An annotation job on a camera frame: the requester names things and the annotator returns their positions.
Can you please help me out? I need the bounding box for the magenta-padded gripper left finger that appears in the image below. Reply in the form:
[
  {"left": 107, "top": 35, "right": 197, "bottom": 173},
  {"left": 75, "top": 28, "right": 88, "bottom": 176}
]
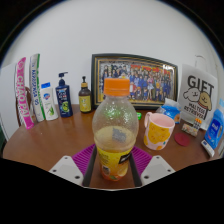
[{"left": 49, "top": 143, "right": 98, "bottom": 188}]

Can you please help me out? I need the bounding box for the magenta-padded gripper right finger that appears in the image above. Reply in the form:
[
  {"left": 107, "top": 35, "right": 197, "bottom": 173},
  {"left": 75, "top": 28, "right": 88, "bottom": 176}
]
[{"left": 129, "top": 145, "right": 176, "bottom": 188}]

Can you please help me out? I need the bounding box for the orange-capped clear drink bottle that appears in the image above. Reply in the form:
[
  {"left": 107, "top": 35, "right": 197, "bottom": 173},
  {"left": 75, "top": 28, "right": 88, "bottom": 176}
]
[{"left": 91, "top": 77, "right": 140, "bottom": 183}]

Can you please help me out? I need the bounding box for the pink mug with yellow print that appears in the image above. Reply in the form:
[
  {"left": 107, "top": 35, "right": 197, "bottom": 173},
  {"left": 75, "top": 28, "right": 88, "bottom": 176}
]
[{"left": 143, "top": 111, "right": 176, "bottom": 152}]

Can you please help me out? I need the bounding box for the flat round red coaster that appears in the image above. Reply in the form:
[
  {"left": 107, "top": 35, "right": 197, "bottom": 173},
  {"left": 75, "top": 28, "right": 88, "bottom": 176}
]
[{"left": 173, "top": 132, "right": 192, "bottom": 148}]

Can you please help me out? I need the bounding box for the blue tissue packet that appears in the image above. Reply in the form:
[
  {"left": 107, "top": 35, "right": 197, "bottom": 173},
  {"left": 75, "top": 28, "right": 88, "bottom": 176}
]
[{"left": 155, "top": 98, "right": 183, "bottom": 124}]

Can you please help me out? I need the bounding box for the white bottle with blue cap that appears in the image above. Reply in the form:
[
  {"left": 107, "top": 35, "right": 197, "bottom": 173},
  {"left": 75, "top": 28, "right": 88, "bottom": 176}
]
[{"left": 40, "top": 82, "right": 59, "bottom": 122}]

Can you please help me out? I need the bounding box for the dark blue pump bottle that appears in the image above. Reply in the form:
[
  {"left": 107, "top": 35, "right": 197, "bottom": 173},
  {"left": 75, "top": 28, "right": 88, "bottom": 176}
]
[{"left": 54, "top": 71, "right": 74, "bottom": 118}]

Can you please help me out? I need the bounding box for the amber pump bottle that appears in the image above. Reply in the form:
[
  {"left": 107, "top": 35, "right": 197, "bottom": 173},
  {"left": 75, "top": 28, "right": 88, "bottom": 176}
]
[{"left": 78, "top": 75, "right": 93, "bottom": 114}]

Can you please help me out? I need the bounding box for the blue mouthwash bottle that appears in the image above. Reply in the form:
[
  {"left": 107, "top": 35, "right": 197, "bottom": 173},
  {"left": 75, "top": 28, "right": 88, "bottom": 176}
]
[{"left": 203, "top": 98, "right": 224, "bottom": 151}]

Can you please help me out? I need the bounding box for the white tote bag with dogs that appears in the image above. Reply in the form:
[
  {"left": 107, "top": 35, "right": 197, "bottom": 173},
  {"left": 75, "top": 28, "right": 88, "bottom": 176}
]
[{"left": 178, "top": 54, "right": 219, "bottom": 129}]

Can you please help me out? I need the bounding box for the pink and white long box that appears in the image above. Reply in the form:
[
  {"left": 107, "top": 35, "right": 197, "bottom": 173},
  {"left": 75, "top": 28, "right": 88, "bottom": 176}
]
[{"left": 14, "top": 56, "right": 35, "bottom": 130}]

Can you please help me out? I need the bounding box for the green and white long box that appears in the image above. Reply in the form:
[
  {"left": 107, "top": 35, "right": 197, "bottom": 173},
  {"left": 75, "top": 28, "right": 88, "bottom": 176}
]
[{"left": 29, "top": 53, "right": 46, "bottom": 123}]

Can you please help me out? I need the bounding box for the framed cartoon group picture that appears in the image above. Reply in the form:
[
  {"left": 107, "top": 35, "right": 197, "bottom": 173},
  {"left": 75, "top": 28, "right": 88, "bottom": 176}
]
[{"left": 90, "top": 53, "right": 179, "bottom": 111}]

